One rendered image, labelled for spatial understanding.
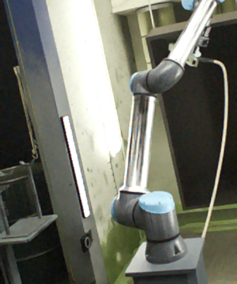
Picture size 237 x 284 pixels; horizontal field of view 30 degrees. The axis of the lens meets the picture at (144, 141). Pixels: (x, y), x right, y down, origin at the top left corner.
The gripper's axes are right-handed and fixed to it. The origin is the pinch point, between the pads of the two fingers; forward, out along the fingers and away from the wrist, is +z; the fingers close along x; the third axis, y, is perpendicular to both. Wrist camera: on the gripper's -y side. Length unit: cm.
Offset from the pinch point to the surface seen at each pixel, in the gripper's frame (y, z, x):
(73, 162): -54, 74, 3
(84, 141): -42, 72, 27
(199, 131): 42, 58, 27
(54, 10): -67, -2, 60
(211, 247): 64, 140, -3
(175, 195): 67, 142, 69
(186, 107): 29, 43, 34
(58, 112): -65, 48, 16
